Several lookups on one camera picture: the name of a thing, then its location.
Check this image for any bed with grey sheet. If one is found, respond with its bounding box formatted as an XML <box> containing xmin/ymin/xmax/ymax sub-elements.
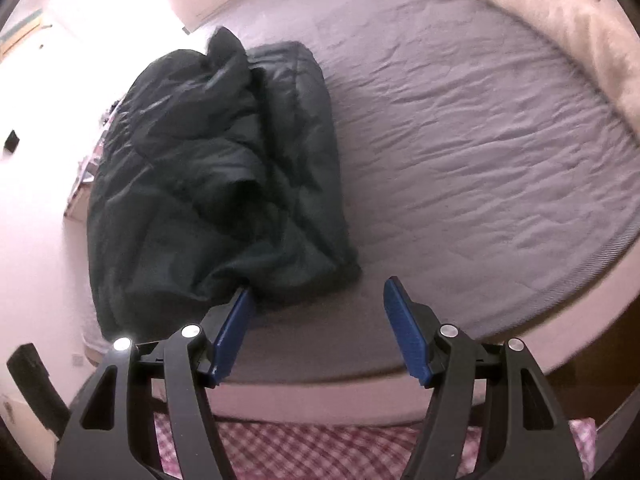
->
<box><xmin>65</xmin><ymin>0</ymin><xmax>640</xmax><ymax>441</ymax></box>

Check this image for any cream floral blanket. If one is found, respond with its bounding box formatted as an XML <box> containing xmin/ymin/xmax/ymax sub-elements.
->
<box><xmin>370</xmin><ymin>0</ymin><xmax>640</xmax><ymax>141</ymax></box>

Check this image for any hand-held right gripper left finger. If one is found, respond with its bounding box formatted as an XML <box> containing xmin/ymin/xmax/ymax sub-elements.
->
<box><xmin>50</xmin><ymin>285</ymin><xmax>258</xmax><ymax>480</ymax></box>

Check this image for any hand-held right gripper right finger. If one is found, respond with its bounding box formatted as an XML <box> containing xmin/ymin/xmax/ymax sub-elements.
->
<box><xmin>383</xmin><ymin>276</ymin><xmax>586</xmax><ymax>480</ymax></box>

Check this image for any black object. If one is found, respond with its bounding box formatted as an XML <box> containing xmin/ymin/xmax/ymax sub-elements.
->
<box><xmin>6</xmin><ymin>342</ymin><xmax>69</xmax><ymax>432</ymax></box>

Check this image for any pink plaid cloth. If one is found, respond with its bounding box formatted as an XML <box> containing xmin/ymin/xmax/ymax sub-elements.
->
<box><xmin>152</xmin><ymin>412</ymin><xmax>598</xmax><ymax>480</ymax></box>

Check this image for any dark green puffer jacket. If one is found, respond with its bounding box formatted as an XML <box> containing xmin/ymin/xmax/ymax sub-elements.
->
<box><xmin>86</xmin><ymin>26</ymin><xmax>363</xmax><ymax>343</ymax></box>

